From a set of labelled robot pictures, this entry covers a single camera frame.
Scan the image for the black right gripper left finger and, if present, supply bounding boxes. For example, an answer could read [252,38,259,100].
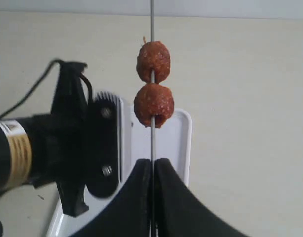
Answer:
[74,159,151,237]

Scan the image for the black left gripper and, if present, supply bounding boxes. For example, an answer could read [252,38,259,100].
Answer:
[29,60,92,217]

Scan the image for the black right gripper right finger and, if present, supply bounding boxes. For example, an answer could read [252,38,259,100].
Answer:
[154,158,245,237]

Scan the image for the brown meatball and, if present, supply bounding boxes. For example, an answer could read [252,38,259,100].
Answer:
[134,83,174,128]
[136,41,171,84]

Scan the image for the metal skewer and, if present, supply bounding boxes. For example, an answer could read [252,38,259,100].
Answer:
[150,0,157,237]

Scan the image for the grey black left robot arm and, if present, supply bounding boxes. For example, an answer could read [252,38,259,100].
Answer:
[0,59,91,217]

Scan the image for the white plastic tray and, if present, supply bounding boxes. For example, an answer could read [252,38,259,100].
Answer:
[46,97,192,237]

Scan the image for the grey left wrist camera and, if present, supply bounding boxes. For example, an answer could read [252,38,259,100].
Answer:
[84,91,122,198]

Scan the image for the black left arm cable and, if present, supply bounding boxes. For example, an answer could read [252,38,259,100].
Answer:
[0,59,93,237]

